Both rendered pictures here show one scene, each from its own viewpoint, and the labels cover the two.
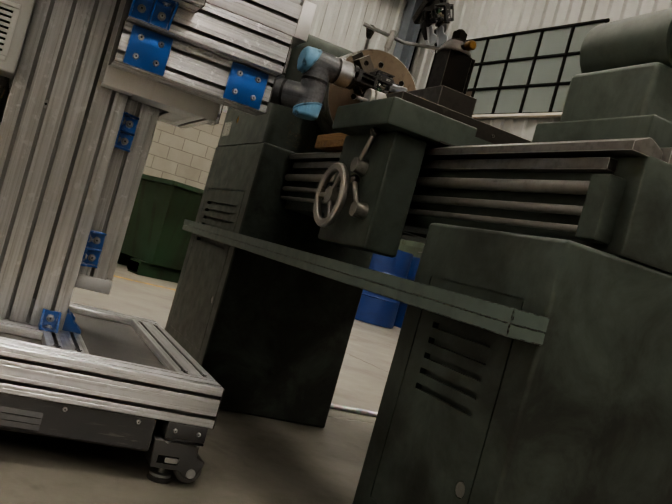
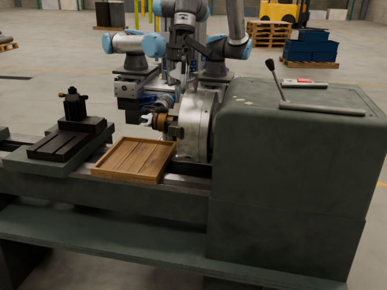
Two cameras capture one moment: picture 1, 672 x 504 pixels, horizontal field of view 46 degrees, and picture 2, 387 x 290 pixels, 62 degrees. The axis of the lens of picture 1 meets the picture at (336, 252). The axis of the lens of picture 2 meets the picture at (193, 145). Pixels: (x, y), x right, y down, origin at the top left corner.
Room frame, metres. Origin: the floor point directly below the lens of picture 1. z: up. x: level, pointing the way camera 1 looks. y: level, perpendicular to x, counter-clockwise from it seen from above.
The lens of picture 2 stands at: (3.26, -1.05, 1.63)
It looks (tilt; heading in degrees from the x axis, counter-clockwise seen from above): 26 degrees down; 125
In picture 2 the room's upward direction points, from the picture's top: 2 degrees clockwise
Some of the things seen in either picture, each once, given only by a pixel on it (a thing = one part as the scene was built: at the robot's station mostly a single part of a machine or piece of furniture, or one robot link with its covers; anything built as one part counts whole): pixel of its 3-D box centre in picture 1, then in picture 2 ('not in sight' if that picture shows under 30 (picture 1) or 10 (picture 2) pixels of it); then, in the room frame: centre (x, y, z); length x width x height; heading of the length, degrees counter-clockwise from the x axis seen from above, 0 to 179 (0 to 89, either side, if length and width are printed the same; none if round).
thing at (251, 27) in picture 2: not in sight; (267, 34); (-1.06, 9.05, 0.36); 1.26 x 0.86 x 0.73; 43
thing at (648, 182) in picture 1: (391, 197); (125, 175); (2.20, -0.11, 0.77); 2.10 x 0.34 x 0.18; 24
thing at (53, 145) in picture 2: (457, 131); (71, 136); (1.94, -0.21, 0.95); 0.43 x 0.18 x 0.04; 114
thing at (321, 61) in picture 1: (318, 65); (164, 103); (2.21, 0.19, 1.08); 0.11 x 0.08 x 0.09; 114
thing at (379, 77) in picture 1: (369, 83); (154, 113); (2.27, 0.04, 1.08); 0.12 x 0.09 x 0.08; 114
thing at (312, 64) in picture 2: not in sight; (310, 48); (0.91, 7.11, 0.39); 1.20 x 0.80 x 0.79; 40
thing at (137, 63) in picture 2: not in sight; (135, 60); (1.79, 0.40, 1.21); 0.15 x 0.15 x 0.10
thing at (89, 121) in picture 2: (435, 105); (82, 123); (1.94, -0.14, 1.00); 0.20 x 0.10 x 0.05; 24
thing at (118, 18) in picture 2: not in sight; (110, 15); (-7.42, 8.26, 0.51); 1.20 x 0.80 x 1.01; 27
